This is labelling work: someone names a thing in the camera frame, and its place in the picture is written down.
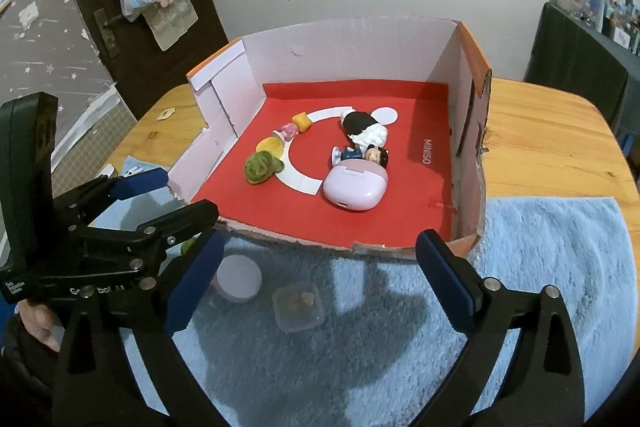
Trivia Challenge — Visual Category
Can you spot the row of boxes and bottles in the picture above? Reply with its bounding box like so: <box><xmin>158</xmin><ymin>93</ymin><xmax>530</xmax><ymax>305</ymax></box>
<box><xmin>575</xmin><ymin>0</ymin><xmax>640</xmax><ymax>58</ymax></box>

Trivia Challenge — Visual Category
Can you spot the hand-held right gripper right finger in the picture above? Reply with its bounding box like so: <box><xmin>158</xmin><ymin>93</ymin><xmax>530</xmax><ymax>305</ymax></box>
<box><xmin>415</xmin><ymin>229</ymin><xmax>586</xmax><ymax>427</ymax></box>

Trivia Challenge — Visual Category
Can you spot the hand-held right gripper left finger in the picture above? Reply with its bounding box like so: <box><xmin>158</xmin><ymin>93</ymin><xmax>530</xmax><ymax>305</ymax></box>
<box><xmin>52</xmin><ymin>227</ymin><xmax>226</xmax><ymax>427</ymax></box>

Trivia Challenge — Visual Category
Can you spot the clear plastic sleeve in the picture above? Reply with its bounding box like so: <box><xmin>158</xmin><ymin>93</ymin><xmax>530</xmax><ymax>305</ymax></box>
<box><xmin>145</xmin><ymin>0</ymin><xmax>198</xmax><ymax>52</ymax></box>

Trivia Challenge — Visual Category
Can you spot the metal door handle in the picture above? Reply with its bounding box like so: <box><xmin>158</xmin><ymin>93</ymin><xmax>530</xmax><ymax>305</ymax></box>
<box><xmin>93</xmin><ymin>8</ymin><xmax>123</xmax><ymax>60</ymax></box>

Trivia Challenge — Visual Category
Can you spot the green wool toy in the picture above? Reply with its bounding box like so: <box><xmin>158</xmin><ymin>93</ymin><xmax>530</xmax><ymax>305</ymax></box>
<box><xmin>243</xmin><ymin>150</ymin><xmax>286</xmax><ymax>184</ymax></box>

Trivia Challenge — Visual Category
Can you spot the white wall sticker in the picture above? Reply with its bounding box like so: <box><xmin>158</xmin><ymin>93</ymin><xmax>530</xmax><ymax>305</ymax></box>
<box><xmin>17</xmin><ymin>2</ymin><xmax>42</xmax><ymax>25</ymax></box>

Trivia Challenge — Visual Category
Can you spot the person's left forearm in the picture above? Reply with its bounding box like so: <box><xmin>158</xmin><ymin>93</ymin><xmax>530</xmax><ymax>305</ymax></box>
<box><xmin>0</xmin><ymin>317</ymin><xmax>58</xmax><ymax>427</ymax></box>

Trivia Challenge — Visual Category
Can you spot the dark-haired toy figurine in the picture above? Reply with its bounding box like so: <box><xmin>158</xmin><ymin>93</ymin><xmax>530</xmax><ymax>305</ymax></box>
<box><xmin>330</xmin><ymin>144</ymin><xmax>391</xmax><ymax>168</ymax></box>

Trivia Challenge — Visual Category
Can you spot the person's left hand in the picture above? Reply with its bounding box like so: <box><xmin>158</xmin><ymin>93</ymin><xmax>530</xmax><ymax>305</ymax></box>
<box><xmin>17</xmin><ymin>299</ymin><xmax>69</xmax><ymax>353</ymax></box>

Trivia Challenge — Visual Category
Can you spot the black white sushi plush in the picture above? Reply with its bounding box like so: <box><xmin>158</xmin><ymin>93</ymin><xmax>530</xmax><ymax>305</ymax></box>
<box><xmin>340</xmin><ymin>109</ymin><xmax>390</xmax><ymax>148</ymax></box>

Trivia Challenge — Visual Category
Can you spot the fluffy blue towel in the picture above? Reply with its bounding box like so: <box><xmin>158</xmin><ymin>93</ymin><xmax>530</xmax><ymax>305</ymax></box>
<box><xmin>92</xmin><ymin>154</ymin><xmax>633</xmax><ymax>427</ymax></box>

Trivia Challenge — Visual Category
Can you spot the side table with dark cloth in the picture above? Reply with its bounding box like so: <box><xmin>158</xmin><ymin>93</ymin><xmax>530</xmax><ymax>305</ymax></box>
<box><xmin>524</xmin><ymin>2</ymin><xmax>640</xmax><ymax>138</ymax></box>

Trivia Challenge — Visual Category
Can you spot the pink earbuds case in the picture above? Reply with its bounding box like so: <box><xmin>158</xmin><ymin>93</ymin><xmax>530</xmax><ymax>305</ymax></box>
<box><xmin>322</xmin><ymin>158</ymin><xmax>390</xmax><ymax>211</ymax></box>

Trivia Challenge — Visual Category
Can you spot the round white pink compact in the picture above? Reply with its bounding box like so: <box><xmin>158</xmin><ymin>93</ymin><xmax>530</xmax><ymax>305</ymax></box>
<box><xmin>212</xmin><ymin>254</ymin><xmax>263</xmax><ymax>304</ymax></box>

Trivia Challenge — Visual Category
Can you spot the white wire grid panel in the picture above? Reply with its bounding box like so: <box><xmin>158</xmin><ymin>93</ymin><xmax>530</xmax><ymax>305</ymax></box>
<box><xmin>50</xmin><ymin>87</ymin><xmax>138</xmax><ymax>195</ymax></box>

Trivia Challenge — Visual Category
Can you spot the small yellow toy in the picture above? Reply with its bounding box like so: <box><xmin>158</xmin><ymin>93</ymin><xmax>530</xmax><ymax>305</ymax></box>
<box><xmin>256</xmin><ymin>134</ymin><xmax>285</xmax><ymax>156</ymax></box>

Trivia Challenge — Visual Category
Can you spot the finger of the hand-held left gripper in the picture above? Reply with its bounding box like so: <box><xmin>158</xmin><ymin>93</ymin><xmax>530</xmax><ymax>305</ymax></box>
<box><xmin>52</xmin><ymin>167</ymin><xmax>171</xmax><ymax>229</ymax></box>
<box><xmin>75</xmin><ymin>199</ymin><xmax>219</xmax><ymax>276</ymax></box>

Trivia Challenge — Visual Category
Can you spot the clear plastic container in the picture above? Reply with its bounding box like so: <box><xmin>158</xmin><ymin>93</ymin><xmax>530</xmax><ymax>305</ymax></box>
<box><xmin>272</xmin><ymin>281</ymin><xmax>325</xmax><ymax>333</ymax></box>

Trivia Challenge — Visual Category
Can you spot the cardboard box red floor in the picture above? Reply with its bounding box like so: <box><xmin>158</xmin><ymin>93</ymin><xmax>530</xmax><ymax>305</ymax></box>
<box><xmin>185</xmin><ymin>19</ymin><xmax>493</xmax><ymax>260</ymax></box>

